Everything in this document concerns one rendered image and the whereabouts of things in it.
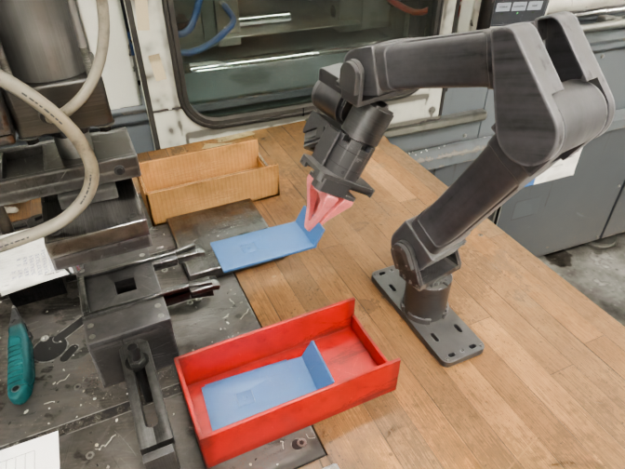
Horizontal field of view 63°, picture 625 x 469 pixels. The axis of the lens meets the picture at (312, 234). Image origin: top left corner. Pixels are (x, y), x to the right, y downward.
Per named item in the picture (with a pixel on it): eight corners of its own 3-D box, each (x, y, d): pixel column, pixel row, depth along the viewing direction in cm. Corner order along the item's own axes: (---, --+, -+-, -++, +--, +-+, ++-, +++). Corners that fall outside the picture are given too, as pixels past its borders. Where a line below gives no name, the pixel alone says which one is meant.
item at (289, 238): (325, 245, 75) (325, 228, 73) (224, 273, 70) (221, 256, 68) (305, 221, 80) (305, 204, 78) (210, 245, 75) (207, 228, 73)
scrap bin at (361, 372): (396, 389, 65) (401, 359, 62) (206, 469, 57) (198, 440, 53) (352, 326, 74) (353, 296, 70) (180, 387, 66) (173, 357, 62)
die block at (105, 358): (180, 362, 69) (171, 324, 64) (103, 388, 66) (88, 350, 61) (152, 272, 83) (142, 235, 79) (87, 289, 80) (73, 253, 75)
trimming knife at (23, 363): (14, 411, 63) (40, 400, 64) (5, 400, 61) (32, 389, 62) (11, 315, 76) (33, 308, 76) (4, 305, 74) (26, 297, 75)
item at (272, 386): (334, 395, 64) (335, 381, 62) (214, 436, 60) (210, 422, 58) (313, 354, 69) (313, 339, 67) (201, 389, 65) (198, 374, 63)
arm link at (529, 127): (331, 50, 65) (556, 20, 40) (384, 37, 69) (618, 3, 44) (347, 144, 69) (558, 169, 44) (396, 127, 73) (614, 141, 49)
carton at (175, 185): (280, 198, 102) (278, 164, 97) (153, 230, 94) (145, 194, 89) (258, 168, 111) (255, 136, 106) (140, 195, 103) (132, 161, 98)
